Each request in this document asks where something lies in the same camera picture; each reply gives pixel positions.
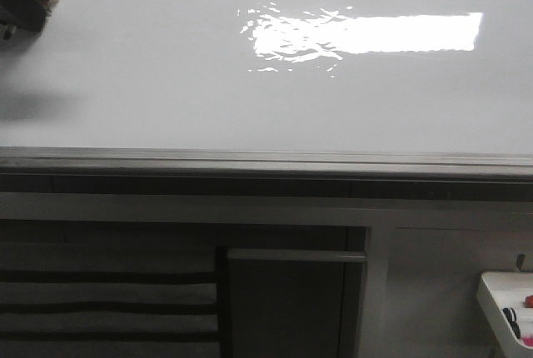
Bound white whiteboard with metal frame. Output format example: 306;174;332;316
1;0;532;201

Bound pink marker in tray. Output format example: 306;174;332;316
521;337;533;346

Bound grey slatted panel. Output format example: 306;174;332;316
1;242;233;357

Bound dark grey cabinet door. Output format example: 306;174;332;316
227;248;366;357

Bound white plastic marker tray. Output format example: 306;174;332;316
476;271;532;357

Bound black capped marker in tray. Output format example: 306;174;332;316
502;307;521;339

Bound red capped marker in tray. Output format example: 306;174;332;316
524;295;533;308

